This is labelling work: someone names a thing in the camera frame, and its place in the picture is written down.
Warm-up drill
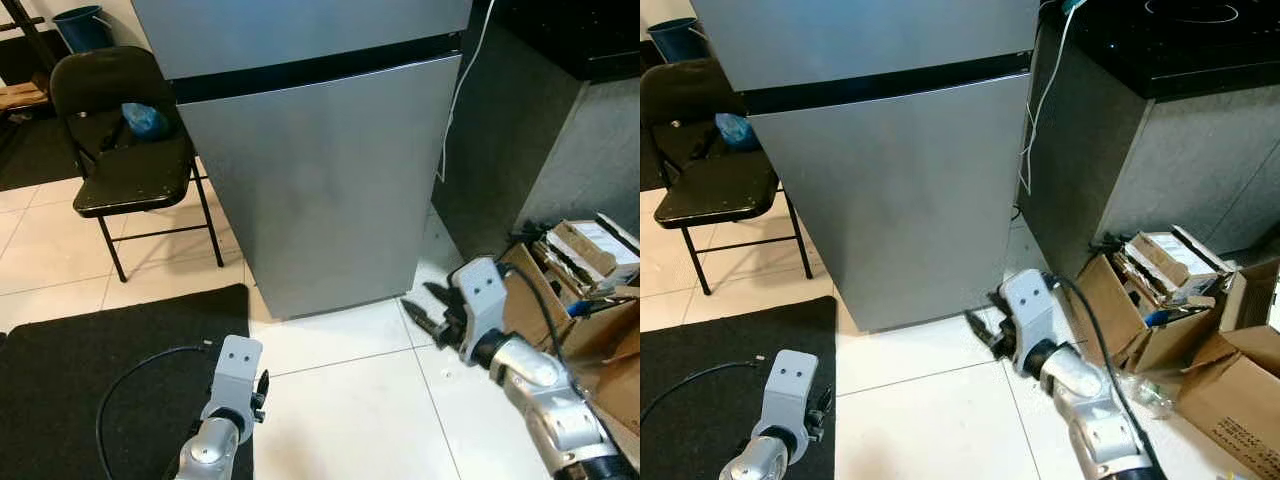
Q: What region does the grey steel fridge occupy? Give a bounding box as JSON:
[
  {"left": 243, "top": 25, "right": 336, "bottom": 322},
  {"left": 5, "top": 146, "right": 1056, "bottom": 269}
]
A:
[
  {"left": 130, "top": 0, "right": 477, "bottom": 322},
  {"left": 690, "top": 0, "right": 1042, "bottom": 335}
]

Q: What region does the small filled cardboard box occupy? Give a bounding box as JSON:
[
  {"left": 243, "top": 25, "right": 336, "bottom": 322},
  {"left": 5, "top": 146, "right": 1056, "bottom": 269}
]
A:
[
  {"left": 1075, "top": 225, "right": 1242, "bottom": 374},
  {"left": 500, "top": 212, "right": 641, "bottom": 347}
]

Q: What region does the clear empty plastic bottle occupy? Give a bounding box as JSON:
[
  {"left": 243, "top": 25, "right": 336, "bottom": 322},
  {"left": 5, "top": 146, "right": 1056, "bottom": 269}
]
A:
[{"left": 1115, "top": 372, "right": 1177, "bottom": 420}]

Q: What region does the grey kitchen counter cabinet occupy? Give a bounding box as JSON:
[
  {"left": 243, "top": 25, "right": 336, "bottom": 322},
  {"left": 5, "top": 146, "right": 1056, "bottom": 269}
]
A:
[
  {"left": 1020, "top": 0, "right": 1280, "bottom": 282},
  {"left": 432, "top": 0, "right": 641, "bottom": 264}
]

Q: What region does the black folding chair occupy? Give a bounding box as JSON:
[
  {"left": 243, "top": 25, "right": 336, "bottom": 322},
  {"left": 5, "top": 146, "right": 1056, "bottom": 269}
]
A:
[
  {"left": 640, "top": 57, "right": 814, "bottom": 297},
  {"left": 50, "top": 46, "right": 227, "bottom": 284}
]

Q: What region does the blue plastic bag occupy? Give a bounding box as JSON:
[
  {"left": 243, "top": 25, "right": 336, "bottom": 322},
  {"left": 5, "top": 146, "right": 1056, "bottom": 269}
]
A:
[
  {"left": 715, "top": 112, "right": 764, "bottom": 154},
  {"left": 122, "top": 102, "right": 172, "bottom": 140}
]

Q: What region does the black glass induction hob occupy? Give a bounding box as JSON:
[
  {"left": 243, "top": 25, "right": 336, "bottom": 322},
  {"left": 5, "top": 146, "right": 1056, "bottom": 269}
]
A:
[{"left": 1040, "top": 0, "right": 1280, "bottom": 101}]

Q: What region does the large black floor mat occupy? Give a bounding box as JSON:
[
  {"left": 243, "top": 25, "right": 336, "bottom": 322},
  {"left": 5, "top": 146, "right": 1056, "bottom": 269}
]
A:
[{"left": 0, "top": 30, "right": 83, "bottom": 193}]

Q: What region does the blue plastic bucket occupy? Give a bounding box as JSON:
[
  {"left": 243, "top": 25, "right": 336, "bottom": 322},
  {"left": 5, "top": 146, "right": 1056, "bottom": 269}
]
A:
[
  {"left": 52, "top": 5, "right": 112, "bottom": 55},
  {"left": 648, "top": 17, "right": 707, "bottom": 65}
]

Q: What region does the flat brown cardboard stack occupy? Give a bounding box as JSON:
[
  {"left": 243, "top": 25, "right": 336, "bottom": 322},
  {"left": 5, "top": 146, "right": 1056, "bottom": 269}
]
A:
[{"left": 0, "top": 82, "right": 50, "bottom": 112}]

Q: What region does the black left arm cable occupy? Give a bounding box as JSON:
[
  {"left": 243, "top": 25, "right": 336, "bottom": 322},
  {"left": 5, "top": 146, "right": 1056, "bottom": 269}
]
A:
[
  {"left": 95, "top": 343, "right": 217, "bottom": 480},
  {"left": 640, "top": 358, "right": 773, "bottom": 433}
]

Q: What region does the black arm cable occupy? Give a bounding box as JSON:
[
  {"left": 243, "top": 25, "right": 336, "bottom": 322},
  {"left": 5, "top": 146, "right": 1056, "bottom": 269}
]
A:
[
  {"left": 1045, "top": 272, "right": 1169, "bottom": 480},
  {"left": 640, "top": 358, "right": 773, "bottom": 433},
  {"left": 95, "top": 343, "right": 217, "bottom": 480},
  {"left": 500, "top": 262, "right": 581, "bottom": 386}
]

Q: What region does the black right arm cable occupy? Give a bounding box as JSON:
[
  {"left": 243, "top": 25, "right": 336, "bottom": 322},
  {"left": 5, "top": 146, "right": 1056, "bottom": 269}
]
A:
[
  {"left": 1045, "top": 272, "right": 1169, "bottom": 480},
  {"left": 500, "top": 262, "right": 581, "bottom": 386}
]

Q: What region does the white power cord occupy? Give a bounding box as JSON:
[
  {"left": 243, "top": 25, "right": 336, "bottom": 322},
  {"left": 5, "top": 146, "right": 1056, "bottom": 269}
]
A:
[
  {"left": 1017, "top": 0, "right": 1077, "bottom": 197},
  {"left": 437, "top": 0, "right": 499, "bottom": 184}
]

